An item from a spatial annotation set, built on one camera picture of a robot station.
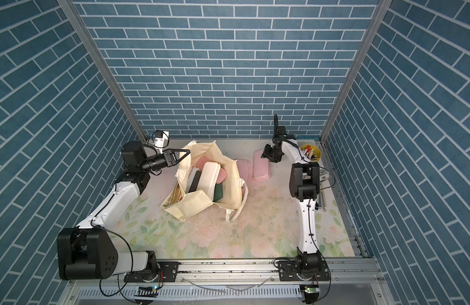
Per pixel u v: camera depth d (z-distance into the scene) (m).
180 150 0.74
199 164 0.90
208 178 0.88
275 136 0.88
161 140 0.70
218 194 0.89
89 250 0.40
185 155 0.74
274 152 0.94
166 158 0.67
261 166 1.04
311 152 0.99
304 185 0.65
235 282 0.72
